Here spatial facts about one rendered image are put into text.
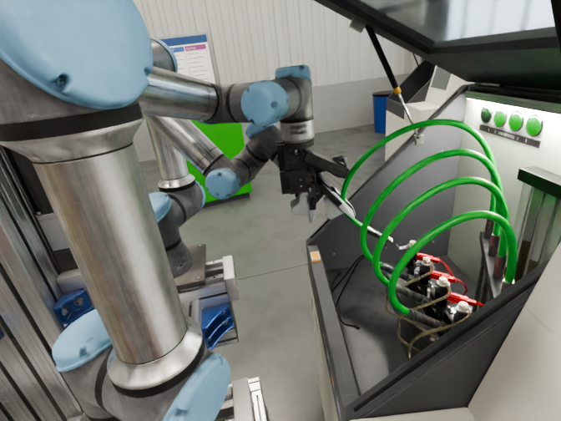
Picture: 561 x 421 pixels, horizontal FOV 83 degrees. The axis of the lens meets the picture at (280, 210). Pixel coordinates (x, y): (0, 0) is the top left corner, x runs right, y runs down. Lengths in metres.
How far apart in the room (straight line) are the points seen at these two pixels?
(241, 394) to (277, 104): 0.56
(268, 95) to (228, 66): 6.59
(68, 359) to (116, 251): 0.23
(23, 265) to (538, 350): 0.82
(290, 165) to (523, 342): 0.52
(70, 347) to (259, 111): 0.46
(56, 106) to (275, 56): 7.04
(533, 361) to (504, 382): 0.07
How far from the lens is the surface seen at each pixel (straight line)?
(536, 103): 0.93
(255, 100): 0.59
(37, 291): 0.73
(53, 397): 0.90
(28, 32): 0.28
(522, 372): 0.64
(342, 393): 0.77
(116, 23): 0.32
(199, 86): 0.62
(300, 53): 7.40
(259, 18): 7.28
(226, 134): 3.97
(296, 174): 0.73
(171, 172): 1.03
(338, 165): 0.75
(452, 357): 0.65
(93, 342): 0.53
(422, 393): 0.70
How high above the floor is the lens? 1.58
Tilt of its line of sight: 25 degrees down
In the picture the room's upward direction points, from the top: 7 degrees counter-clockwise
